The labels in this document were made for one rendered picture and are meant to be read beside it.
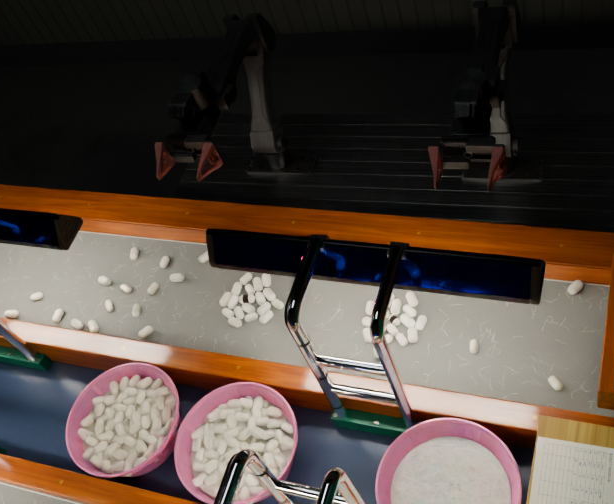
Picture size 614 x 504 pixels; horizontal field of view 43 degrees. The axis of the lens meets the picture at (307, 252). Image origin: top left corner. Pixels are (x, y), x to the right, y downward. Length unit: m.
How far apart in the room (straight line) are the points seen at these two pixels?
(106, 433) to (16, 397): 0.35
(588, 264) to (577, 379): 0.26
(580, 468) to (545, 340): 0.29
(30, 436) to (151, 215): 0.62
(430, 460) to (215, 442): 0.46
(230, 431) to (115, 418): 0.28
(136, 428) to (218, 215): 0.57
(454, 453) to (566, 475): 0.21
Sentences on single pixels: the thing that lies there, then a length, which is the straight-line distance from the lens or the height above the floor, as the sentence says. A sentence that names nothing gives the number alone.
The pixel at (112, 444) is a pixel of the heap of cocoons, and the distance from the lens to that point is 1.80.
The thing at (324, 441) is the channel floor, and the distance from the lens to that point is 1.70.
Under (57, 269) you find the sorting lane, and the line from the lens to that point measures 2.17.
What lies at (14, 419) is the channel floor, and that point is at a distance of 2.07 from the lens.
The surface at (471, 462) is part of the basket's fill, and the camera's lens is 1.57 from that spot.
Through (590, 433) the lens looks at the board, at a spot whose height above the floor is 0.78.
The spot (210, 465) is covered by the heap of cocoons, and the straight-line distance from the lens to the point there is 1.68.
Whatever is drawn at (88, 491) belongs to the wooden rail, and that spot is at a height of 0.76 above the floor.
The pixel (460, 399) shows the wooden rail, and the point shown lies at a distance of 1.58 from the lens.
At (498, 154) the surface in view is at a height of 1.10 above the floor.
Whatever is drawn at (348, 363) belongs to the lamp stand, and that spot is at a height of 0.97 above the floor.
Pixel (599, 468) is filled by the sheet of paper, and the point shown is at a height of 0.78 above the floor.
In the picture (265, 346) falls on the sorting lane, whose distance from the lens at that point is 1.77.
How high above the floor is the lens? 2.19
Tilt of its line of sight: 51 degrees down
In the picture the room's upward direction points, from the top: 24 degrees counter-clockwise
